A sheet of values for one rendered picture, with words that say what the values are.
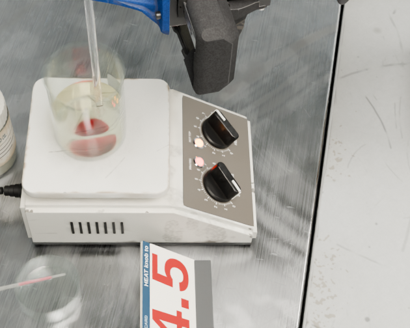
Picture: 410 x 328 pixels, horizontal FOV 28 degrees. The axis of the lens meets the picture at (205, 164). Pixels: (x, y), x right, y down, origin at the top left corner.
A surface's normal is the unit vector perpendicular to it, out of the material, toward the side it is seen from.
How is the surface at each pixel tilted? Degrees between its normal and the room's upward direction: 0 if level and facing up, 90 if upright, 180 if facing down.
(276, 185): 0
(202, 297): 0
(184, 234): 90
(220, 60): 90
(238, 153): 30
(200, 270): 0
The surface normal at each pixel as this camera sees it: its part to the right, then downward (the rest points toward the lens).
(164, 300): 0.68, -0.43
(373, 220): 0.04, -0.55
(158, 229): 0.02, 0.84
